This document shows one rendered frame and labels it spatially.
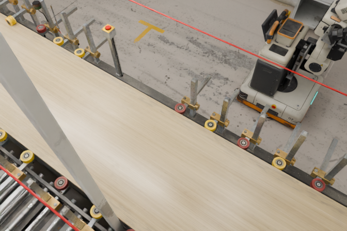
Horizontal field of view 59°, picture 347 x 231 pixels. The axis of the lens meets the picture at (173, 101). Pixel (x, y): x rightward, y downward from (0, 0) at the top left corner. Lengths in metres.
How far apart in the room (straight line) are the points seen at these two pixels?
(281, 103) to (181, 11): 1.99
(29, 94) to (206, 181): 1.36
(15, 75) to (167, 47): 3.19
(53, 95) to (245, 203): 1.54
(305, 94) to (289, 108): 0.25
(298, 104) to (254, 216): 1.53
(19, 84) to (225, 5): 3.91
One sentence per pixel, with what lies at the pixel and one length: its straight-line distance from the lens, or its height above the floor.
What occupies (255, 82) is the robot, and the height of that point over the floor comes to 0.40.
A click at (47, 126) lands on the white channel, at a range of 0.93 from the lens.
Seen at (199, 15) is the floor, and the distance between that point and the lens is 4.31.
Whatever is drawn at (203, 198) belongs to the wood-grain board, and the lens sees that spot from 1.93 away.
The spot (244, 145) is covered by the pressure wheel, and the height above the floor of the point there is 0.91.
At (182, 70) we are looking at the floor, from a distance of 3.61.
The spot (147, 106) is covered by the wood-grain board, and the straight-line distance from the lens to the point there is 2.23.
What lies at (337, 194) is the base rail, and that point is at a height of 0.70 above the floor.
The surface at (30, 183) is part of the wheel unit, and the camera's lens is 1.92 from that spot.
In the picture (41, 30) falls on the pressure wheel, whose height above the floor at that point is 0.91.
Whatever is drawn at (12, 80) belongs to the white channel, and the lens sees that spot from 0.77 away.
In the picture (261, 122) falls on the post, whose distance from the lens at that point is 2.00.
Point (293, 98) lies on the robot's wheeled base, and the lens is 3.20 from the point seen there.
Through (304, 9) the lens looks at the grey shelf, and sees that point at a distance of 4.46.
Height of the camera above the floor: 2.73
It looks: 55 degrees down
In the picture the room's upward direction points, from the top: 2 degrees counter-clockwise
